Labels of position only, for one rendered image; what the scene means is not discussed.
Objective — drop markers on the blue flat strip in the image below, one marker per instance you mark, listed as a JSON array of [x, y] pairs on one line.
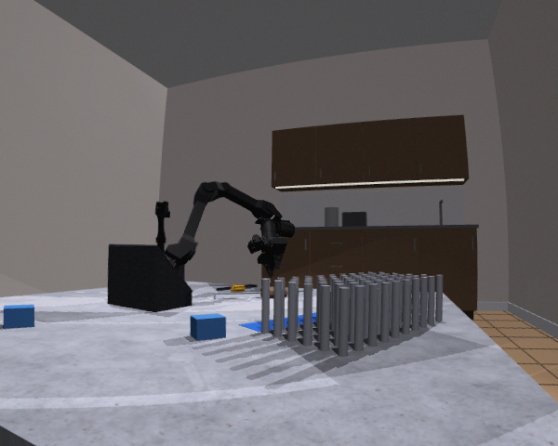
[[257, 325]]

